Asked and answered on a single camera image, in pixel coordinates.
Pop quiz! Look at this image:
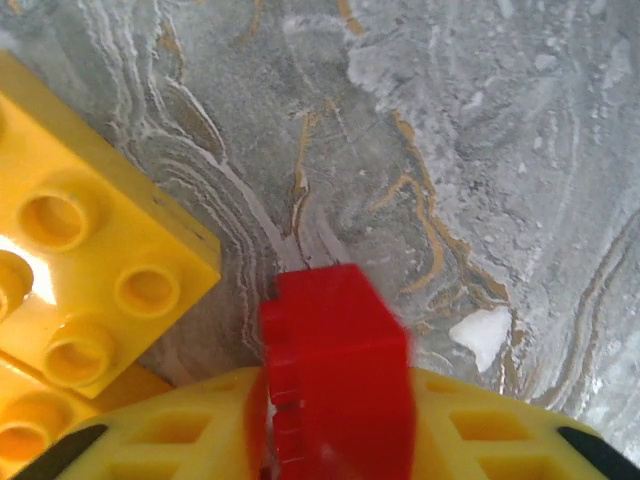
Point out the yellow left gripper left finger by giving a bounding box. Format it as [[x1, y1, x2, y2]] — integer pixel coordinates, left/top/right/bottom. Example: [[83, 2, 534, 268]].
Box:
[[14, 367, 272, 480]]

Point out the yellow lego brick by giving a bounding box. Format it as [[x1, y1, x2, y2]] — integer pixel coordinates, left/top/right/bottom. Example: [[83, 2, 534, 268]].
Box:
[[0, 49, 222, 400], [0, 349, 176, 477]]

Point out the white scrap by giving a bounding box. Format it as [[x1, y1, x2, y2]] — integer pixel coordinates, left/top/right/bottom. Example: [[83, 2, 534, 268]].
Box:
[[448, 305, 514, 374]]

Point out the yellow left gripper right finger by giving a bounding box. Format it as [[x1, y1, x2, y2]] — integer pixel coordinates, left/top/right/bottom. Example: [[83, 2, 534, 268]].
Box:
[[408, 368, 640, 480]]

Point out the red studded lego brick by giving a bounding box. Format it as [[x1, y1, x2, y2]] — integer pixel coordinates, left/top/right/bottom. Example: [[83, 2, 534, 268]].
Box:
[[258, 263, 416, 480]]

